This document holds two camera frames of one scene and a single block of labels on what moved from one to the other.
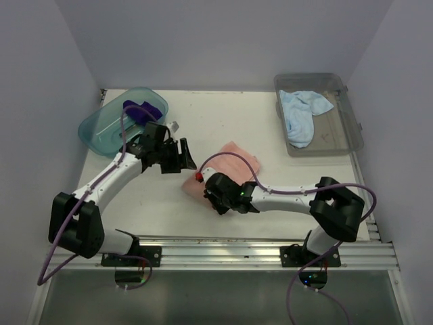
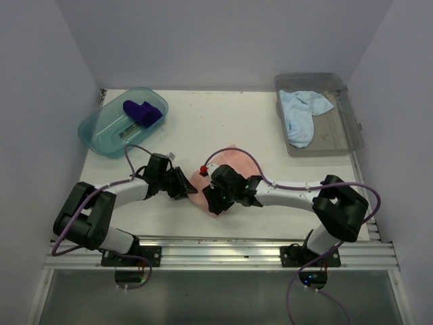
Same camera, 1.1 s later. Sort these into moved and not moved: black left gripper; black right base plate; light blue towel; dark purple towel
Moved: black left gripper
Not moved: dark purple towel; light blue towel; black right base plate
